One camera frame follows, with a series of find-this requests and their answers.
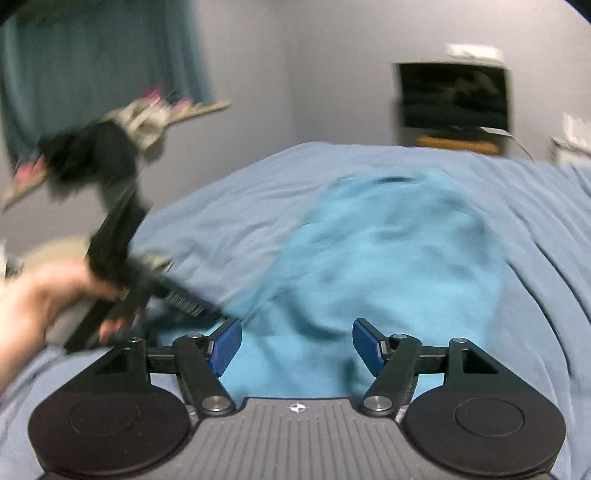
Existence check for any teal curtain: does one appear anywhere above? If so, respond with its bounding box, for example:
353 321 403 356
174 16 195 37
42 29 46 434
0 0 214 167

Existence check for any blue fleece blanket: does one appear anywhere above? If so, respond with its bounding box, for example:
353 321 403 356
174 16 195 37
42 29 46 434
0 141 591 480

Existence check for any small grey side table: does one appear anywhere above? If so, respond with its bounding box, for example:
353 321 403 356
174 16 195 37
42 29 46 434
549 113 591 167

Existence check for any black television cable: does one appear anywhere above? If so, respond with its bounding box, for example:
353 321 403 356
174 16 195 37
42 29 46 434
508 134 536 162

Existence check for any black flat screen television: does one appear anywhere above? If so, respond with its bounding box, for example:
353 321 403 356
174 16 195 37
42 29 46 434
394 60 513 134

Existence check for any wooden television stand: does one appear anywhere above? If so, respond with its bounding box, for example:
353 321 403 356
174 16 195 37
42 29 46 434
416 134 502 155

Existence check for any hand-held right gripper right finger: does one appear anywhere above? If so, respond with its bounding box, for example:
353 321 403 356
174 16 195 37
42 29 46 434
352 318 502 415

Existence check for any person's left hand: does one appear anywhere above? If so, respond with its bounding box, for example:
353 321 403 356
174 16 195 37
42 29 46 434
21 264 137 343

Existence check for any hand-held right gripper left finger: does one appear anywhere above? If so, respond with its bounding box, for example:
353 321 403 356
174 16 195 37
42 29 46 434
95 318 243 415

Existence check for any person's left forearm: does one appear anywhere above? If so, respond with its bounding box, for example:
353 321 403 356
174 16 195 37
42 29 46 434
0 277 58 395

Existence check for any teal hooded jacket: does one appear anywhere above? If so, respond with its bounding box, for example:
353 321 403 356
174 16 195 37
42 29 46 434
152 171 509 402

